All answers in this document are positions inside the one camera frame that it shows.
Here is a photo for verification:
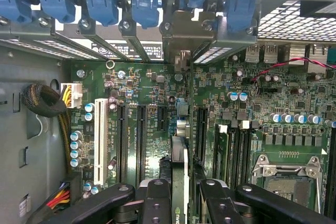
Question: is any long black expansion slot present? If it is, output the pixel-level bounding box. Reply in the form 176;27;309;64
135;104;148;188
117;103;129;184
195;106;208;166

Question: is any CPU socket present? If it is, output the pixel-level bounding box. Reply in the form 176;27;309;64
250;154;325;216

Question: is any white expansion slot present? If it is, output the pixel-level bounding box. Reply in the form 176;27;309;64
93;98;109;186

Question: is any black RAM slot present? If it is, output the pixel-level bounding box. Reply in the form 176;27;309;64
237;120;249;187
228;126;238;188
246;128;255;180
324;120;336;219

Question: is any open dark PC case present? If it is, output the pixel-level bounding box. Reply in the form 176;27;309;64
0;0;336;224

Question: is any red and black fan wire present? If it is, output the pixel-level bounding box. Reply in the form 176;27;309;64
250;57;336;82

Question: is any black braided power cable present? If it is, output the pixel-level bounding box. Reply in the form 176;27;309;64
22;82;74;175

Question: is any blue slot retention clip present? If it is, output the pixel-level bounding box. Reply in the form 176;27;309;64
186;0;207;9
225;0;257;33
130;0;160;29
37;0;76;24
84;0;119;27
0;0;33;24

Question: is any white power connector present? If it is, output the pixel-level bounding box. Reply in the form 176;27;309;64
60;82;83;109

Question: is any green Dell motherboard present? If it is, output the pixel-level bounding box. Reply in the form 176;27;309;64
70;42;336;214

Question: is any short black expansion slot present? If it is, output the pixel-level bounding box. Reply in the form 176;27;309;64
156;105;168;132

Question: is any grey power supply unit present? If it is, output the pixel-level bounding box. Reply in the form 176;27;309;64
0;45;71;224

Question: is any coloured power wire bundle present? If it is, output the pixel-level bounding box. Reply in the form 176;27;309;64
46;182;71;210

